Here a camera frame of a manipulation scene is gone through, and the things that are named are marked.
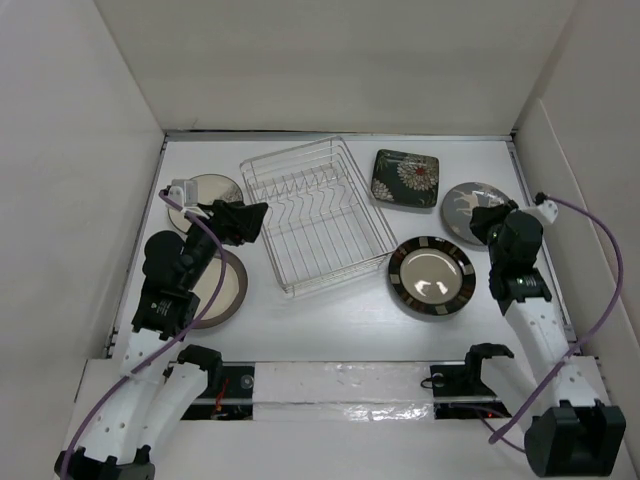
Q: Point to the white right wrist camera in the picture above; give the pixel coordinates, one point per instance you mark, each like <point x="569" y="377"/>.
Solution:
<point x="546" y="210"/>

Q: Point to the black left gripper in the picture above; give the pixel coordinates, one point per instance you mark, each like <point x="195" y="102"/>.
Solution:
<point x="235" y="221"/>

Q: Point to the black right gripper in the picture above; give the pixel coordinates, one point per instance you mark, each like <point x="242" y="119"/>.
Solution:
<point x="485" y="215"/>

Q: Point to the black rimmed striped round plate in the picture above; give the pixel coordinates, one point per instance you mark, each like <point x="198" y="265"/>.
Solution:
<point x="431" y="276"/>

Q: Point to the grey round deer plate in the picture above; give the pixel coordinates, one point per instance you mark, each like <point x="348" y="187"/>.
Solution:
<point x="460" y="201"/>

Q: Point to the beige plate with brown rim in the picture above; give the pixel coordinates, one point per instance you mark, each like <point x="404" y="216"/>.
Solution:
<point x="231" y="295"/>

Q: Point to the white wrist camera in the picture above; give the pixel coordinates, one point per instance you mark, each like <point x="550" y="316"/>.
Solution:
<point x="546" y="210"/>
<point x="184" y="193"/>

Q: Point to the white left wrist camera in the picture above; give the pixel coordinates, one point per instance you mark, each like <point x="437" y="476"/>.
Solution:
<point x="184" y="193"/>

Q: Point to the beige plate with tree pattern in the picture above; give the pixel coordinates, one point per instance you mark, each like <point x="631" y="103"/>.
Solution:
<point x="211" y="187"/>

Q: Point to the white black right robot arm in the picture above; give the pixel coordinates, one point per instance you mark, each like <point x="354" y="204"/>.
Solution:
<point x="569" y="431"/>

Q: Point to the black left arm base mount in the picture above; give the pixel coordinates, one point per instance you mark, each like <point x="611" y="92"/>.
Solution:
<point x="229" y="399"/>

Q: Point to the black square floral plate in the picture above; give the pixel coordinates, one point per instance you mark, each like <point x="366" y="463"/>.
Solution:
<point x="405" y="179"/>

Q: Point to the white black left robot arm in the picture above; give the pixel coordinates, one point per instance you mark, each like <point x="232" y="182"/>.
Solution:
<point x="160" y="375"/>

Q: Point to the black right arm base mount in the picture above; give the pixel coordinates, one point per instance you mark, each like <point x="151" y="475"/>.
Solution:
<point x="459" y="396"/>

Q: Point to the silver wire dish rack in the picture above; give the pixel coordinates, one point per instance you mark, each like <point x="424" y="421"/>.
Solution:
<point x="322" y="226"/>

